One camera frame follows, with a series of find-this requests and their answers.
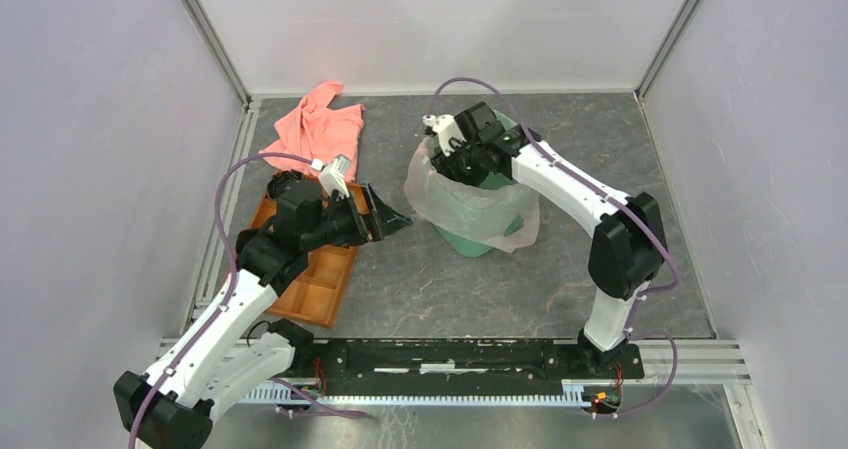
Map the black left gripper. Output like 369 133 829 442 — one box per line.
302 181 412 251

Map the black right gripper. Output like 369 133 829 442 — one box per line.
428 136 488 202

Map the green plastic trash bin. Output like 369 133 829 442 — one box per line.
428 103 538 257

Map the pink plastic trash bag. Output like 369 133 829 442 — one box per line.
404 140 540 257

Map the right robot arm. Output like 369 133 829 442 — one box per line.
422 102 669 377

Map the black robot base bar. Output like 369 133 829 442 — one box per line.
283 338 645 397

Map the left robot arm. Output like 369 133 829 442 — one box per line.
113 179 412 448

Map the orange wooden divided tray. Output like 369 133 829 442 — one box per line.
249 183 365 329

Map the black grey rolled tie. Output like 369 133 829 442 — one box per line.
266 170 304 200

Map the salmon pink cloth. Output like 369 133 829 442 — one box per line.
259 81 365 182

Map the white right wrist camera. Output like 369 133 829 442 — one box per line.
422 114 467 156

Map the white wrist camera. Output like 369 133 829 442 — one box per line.
422 114 467 156
310 154 352 200

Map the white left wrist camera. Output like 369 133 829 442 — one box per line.
310 154 352 200

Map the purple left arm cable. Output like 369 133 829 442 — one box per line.
127 152 316 449

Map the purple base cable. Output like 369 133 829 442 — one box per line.
268 376 372 421

